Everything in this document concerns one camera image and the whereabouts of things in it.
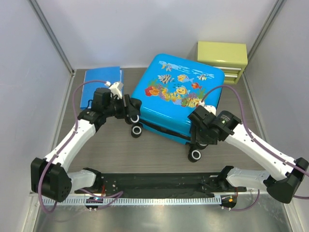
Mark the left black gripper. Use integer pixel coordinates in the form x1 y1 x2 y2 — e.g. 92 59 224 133
104 94 140 119

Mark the blue suitcase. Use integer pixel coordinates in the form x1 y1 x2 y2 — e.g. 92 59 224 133
131 54 225 162

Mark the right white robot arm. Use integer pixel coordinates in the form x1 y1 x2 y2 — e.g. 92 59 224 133
188 106 309 203

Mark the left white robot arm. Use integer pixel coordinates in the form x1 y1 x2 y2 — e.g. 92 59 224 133
30 82 129 203

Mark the blue file folder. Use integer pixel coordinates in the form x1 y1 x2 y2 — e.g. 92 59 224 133
80 66 123 110

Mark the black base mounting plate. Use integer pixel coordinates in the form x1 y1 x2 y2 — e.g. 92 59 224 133
87 172 247 198

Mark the olive green drawer box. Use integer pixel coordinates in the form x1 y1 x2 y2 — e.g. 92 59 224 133
197 41 248 84

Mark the white slotted cable duct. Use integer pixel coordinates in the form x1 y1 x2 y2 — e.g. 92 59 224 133
57 195 222 206

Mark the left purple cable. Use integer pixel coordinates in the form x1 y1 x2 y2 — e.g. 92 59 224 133
38 80 124 223

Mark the left aluminium frame post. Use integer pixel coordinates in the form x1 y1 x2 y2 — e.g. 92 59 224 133
28 0 75 76

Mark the aluminium frame post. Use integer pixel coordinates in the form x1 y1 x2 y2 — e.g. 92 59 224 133
28 0 75 76
247 0 286 67

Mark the right aluminium frame post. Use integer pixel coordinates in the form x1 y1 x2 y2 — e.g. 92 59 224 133
247 0 286 67

